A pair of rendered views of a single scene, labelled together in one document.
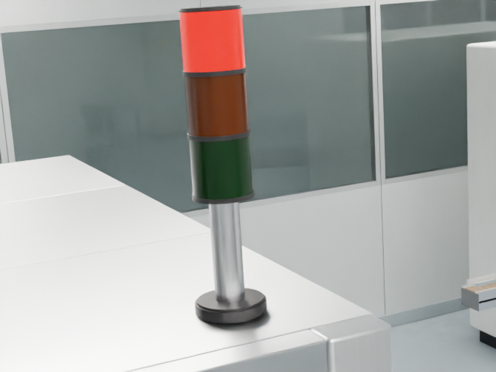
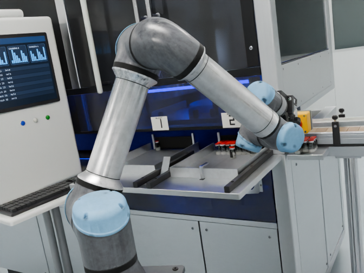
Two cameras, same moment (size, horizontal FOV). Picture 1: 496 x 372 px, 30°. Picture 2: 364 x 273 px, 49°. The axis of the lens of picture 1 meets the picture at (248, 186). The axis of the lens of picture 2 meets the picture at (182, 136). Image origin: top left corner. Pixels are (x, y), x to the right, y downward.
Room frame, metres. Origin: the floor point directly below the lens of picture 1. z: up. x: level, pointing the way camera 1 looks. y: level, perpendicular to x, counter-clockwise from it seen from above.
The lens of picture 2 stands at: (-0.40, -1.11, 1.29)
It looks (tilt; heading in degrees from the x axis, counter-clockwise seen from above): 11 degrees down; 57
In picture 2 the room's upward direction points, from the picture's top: 9 degrees counter-clockwise
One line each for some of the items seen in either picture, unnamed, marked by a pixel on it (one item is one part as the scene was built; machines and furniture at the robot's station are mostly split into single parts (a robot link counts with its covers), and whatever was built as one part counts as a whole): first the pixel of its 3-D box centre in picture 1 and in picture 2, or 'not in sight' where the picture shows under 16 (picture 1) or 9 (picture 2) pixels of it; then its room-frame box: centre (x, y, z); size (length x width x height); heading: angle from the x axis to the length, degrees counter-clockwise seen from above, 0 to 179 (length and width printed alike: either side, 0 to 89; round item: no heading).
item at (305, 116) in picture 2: not in sight; (299, 122); (0.73, -0.15, 0.99); 0.08 x 0.07 x 0.07; 24
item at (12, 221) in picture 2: not in sight; (45, 197); (-0.03, 0.59, 0.79); 0.45 x 0.28 x 0.03; 16
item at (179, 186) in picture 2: not in sight; (179, 168); (0.38, 0.16, 0.87); 0.70 x 0.48 x 0.02; 114
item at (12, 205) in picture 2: not in sight; (48, 193); (-0.02, 0.56, 0.82); 0.40 x 0.14 x 0.02; 16
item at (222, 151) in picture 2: not in sight; (235, 148); (0.60, 0.07, 0.90); 0.18 x 0.02 x 0.05; 114
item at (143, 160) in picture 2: not in sight; (152, 156); (0.38, 0.34, 0.90); 0.34 x 0.26 x 0.04; 24
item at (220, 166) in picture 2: not in sight; (223, 158); (0.50, 0.02, 0.90); 0.34 x 0.26 x 0.04; 24
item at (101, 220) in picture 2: not in sight; (103, 226); (-0.12, -0.31, 0.96); 0.13 x 0.12 x 0.14; 80
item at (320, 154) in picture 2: not in sight; (309, 151); (0.77, -0.14, 0.87); 0.14 x 0.13 x 0.02; 24
